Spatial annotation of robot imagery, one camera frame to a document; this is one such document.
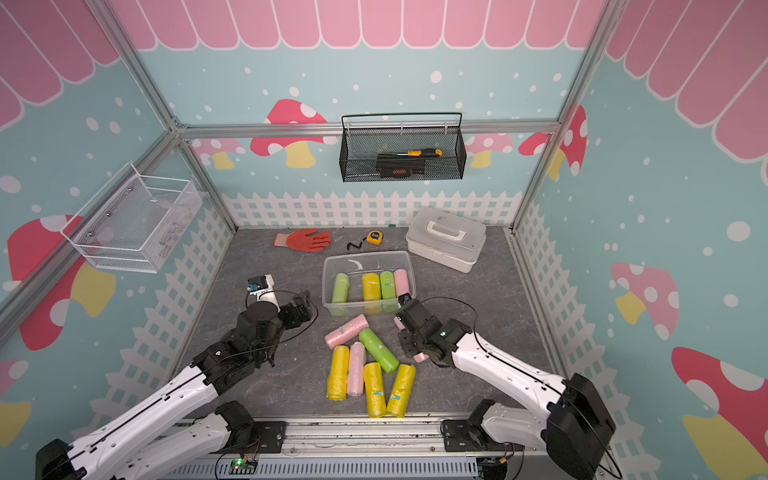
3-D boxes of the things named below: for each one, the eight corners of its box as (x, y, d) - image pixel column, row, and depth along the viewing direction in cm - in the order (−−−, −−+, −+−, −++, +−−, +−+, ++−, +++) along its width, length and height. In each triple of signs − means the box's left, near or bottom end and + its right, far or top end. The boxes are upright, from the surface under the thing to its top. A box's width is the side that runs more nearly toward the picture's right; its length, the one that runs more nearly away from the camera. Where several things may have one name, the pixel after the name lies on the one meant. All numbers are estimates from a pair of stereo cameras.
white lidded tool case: (398, 250, 115) (398, 228, 106) (417, 223, 125) (419, 200, 115) (468, 279, 107) (475, 258, 97) (483, 248, 116) (491, 226, 106)
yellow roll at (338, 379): (326, 400, 81) (324, 397, 79) (333, 349, 91) (331, 345, 88) (348, 400, 81) (346, 397, 79) (352, 349, 91) (351, 345, 88)
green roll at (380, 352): (390, 376, 85) (390, 372, 82) (358, 339, 92) (356, 334, 89) (400, 367, 87) (400, 363, 84) (367, 331, 94) (366, 326, 91)
